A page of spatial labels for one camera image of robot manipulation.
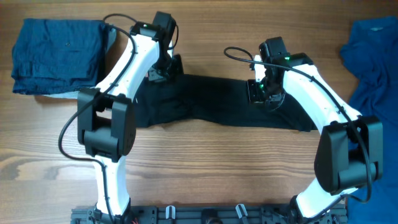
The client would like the black polo shirt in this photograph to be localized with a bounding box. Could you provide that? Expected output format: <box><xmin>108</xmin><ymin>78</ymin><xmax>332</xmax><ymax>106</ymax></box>
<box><xmin>134</xmin><ymin>74</ymin><xmax>317</xmax><ymax>132</ymax></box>

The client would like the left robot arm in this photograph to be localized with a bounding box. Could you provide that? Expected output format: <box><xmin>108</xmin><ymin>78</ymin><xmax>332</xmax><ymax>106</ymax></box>
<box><xmin>78</xmin><ymin>11</ymin><xmax>183</xmax><ymax>223</ymax></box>

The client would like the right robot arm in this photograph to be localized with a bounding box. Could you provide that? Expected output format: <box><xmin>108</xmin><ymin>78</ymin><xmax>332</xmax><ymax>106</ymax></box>
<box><xmin>248</xmin><ymin>37</ymin><xmax>383</xmax><ymax>223</ymax></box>

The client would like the folded light grey garment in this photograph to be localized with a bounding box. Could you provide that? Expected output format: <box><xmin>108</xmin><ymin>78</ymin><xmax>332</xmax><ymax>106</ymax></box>
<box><xmin>45</xmin><ymin>28</ymin><xmax>117</xmax><ymax>99</ymax></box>

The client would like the bright blue polo shirt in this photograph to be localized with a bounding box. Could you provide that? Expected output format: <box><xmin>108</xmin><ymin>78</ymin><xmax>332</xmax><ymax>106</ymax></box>
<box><xmin>340</xmin><ymin>16</ymin><xmax>397</xmax><ymax>223</ymax></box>

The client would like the folded dark blue garment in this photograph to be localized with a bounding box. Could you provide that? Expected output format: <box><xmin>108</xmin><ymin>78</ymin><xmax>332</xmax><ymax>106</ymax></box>
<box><xmin>11</xmin><ymin>18</ymin><xmax>110</xmax><ymax>95</ymax></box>

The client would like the right white rail clip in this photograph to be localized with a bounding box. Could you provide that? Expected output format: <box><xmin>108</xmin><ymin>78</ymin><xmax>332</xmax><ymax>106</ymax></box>
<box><xmin>235</xmin><ymin>203</ymin><xmax>248</xmax><ymax>220</ymax></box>

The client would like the white rail clip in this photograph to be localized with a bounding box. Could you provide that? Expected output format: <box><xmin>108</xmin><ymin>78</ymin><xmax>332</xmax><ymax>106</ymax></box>
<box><xmin>235</xmin><ymin>203</ymin><xmax>248</xmax><ymax>220</ymax></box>
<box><xmin>165</xmin><ymin>205</ymin><xmax>176</xmax><ymax>220</ymax></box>

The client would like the left white rail clip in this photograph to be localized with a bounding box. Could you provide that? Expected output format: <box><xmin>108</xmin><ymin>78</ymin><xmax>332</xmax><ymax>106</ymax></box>
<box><xmin>165</xmin><ymin>205</ymin><xmax>176</xmax><ymax>220</ymax></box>

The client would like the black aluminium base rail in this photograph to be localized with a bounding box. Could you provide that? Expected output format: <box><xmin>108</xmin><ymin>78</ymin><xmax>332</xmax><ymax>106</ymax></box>
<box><xmin>70</xmin><ymin>204</ymin><xmax>348</xmax><ymax>224</ymax></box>

